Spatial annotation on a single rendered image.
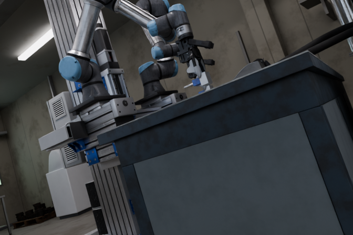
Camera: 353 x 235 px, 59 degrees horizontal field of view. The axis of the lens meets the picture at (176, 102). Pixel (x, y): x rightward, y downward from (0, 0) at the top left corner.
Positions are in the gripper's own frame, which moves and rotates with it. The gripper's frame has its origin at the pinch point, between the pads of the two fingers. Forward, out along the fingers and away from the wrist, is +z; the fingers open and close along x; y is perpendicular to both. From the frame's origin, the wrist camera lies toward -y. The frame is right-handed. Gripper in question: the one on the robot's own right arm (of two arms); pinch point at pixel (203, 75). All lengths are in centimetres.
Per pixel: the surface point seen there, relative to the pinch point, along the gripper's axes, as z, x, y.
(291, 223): 53, 50, -31
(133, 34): -187, -332, 245
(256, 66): 3.7, -10.0, -21.4
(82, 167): 11, -312, 440
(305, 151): 37, 50, -40
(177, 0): -197, -320, 137
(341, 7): -8, -22, -61
